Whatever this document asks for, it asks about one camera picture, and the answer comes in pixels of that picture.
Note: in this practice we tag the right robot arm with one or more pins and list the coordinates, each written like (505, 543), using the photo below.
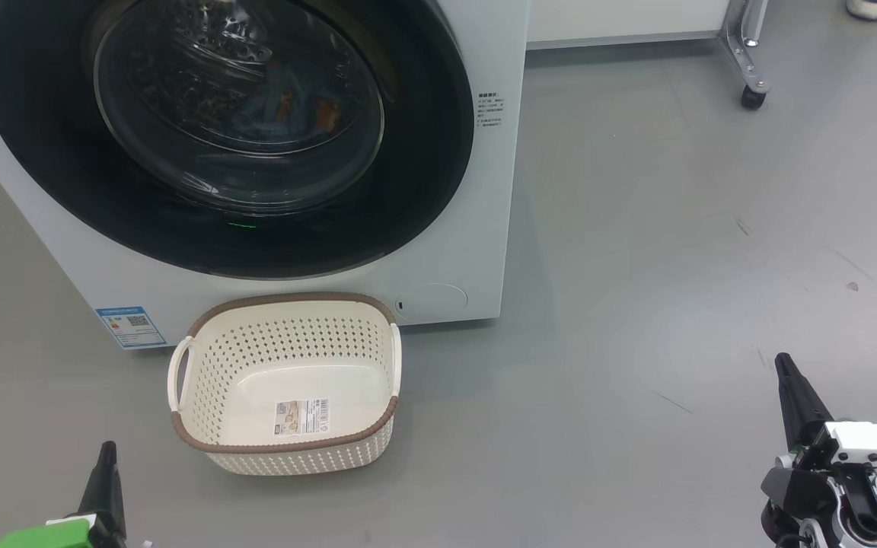
(796, 491)

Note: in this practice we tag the blue white sneaker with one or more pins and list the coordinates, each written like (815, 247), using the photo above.
(872, 9)

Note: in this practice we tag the white front-load washing machine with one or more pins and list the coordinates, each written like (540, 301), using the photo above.
(484, 228)

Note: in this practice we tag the cream perforated laundry basket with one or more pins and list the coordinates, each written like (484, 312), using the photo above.
(294, 460)

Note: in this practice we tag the blue energy label sticker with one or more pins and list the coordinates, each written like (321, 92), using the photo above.
(130, 327)

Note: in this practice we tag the blue bear-print garment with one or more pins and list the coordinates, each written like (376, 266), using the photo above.
(286, 103)

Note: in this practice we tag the basket product label sticker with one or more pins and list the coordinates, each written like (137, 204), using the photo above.
(301, 416)

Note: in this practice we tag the metal frame leg with caster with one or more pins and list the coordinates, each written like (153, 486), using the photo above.
(747, 46)

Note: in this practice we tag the printed text label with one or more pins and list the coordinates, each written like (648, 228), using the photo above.
(490, 110)

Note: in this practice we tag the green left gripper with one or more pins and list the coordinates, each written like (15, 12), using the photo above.
(50, 536)

